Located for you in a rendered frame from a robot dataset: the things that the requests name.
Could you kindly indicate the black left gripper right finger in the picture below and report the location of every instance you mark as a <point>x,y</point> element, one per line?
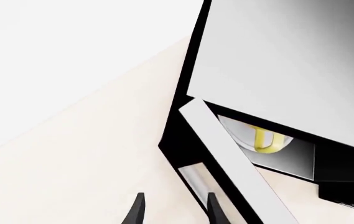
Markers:
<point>214,213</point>

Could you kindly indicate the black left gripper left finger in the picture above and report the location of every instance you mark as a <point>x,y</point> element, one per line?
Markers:
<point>137,211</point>

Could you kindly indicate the black microwave door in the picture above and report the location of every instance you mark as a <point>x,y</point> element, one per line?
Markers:
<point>226,149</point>

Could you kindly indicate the yellow and white mug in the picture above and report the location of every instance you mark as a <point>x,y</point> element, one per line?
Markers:
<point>267,142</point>

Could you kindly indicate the black and silver microwave oven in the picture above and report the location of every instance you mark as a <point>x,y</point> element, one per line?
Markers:
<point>282,58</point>

